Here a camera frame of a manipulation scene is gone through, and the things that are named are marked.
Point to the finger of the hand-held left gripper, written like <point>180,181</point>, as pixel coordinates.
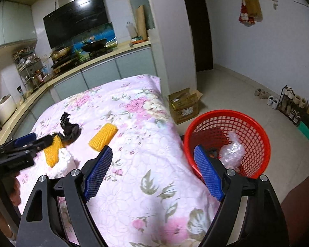
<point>43,142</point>
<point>24,139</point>

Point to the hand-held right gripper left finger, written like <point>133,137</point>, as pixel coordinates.
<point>97,175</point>

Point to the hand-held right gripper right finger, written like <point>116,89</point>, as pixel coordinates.
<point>208,175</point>

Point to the yellow foam fruit net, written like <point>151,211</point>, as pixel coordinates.
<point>103,136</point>
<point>52,153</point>

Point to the black and brown wrapper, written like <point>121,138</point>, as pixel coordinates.
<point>69,128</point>

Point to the white plastic bag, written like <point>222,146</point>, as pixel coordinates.
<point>67,163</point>

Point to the clear plastic bag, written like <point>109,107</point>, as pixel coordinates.
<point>231,151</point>

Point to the red plastic mesh basket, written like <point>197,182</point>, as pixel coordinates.
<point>247,133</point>

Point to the person's left hand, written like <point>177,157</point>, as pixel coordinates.
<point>15,193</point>

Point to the white rice cooker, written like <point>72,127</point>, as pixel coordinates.
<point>5,108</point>

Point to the pink floral blanket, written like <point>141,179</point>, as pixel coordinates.
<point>144,164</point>

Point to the metal kitchen rack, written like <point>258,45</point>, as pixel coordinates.
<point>31,67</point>

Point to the open cardboard box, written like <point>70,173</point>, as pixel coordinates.
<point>185,105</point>

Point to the induction cooker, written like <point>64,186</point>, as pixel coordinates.
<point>64,62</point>

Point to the golden cooking pot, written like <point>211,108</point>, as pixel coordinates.
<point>60,52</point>

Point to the pair of white shoes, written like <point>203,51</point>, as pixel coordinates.
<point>272,102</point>

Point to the pair of beige slippers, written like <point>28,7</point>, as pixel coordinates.
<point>261,93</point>

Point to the black shoe rack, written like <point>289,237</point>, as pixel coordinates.
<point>282,103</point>

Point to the gas stove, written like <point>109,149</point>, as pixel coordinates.
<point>100,52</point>

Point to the black wok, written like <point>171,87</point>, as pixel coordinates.
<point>94,45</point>

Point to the row of pale shoes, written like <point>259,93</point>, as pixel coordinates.
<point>294,100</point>

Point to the beige kitchen counter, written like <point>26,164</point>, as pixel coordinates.
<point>123,49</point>

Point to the blue scenic backsplash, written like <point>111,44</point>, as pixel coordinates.
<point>103,32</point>

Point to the black glass range hood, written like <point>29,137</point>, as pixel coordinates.
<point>77,20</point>

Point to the small orange kitchen item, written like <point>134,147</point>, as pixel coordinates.
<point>138,41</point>

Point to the clear plastic bottle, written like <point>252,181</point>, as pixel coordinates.
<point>131,30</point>

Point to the wooden cutting board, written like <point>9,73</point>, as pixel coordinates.
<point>141,23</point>

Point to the red hanging bag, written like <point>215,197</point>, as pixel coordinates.
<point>244,16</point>

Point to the frosted glass window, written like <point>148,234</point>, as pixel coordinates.
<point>140,2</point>

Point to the brown paper hanging bag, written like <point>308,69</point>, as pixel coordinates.
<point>255,7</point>

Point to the pale wall cabinet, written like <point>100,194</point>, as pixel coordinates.
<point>12,25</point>

